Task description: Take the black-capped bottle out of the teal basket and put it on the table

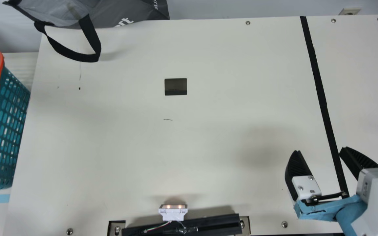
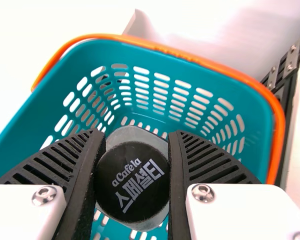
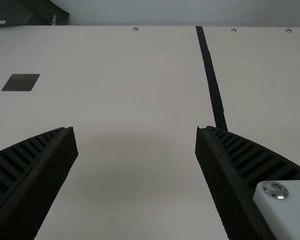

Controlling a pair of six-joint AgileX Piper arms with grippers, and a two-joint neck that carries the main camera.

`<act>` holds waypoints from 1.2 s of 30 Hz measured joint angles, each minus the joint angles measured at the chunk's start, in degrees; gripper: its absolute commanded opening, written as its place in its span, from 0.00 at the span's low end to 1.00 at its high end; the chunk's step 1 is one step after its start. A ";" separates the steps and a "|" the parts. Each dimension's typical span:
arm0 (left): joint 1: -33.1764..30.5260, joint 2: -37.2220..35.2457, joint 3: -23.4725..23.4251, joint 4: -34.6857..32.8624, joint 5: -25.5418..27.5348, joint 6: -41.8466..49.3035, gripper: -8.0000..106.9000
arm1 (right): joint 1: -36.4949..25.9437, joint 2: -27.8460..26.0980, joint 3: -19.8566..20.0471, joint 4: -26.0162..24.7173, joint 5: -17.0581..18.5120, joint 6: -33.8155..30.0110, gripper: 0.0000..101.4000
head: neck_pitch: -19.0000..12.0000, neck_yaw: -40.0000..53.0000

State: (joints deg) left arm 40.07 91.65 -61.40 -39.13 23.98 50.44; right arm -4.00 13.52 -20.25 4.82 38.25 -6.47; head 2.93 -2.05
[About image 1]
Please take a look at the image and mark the small white light module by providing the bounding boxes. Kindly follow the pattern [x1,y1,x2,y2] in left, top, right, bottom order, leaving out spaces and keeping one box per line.
[158,204,188,221]

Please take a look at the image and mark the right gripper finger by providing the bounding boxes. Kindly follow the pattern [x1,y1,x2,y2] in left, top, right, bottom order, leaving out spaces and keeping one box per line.
[339,147,378,181]
[285,150,322,201]

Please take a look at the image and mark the dark grey bag with straps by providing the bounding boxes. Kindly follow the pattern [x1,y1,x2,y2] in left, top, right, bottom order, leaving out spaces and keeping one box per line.
[3,0,170,63]

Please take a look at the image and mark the small square scanner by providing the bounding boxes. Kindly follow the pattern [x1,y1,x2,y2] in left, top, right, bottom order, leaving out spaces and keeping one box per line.
[164,78,188,96]

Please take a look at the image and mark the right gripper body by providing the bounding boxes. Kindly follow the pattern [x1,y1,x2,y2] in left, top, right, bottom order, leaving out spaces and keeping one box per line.
[293,193,367,236]

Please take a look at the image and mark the teal shopping basket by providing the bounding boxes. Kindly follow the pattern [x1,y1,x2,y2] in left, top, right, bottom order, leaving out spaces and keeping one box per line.
[0,49,31,191]

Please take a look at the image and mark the black strip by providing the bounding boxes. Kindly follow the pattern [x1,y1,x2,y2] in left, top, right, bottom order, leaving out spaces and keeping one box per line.
[300,16,350,199]

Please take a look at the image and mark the white wall outlet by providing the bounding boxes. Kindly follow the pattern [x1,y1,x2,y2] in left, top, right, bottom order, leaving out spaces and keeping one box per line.
[338,7,362,16]

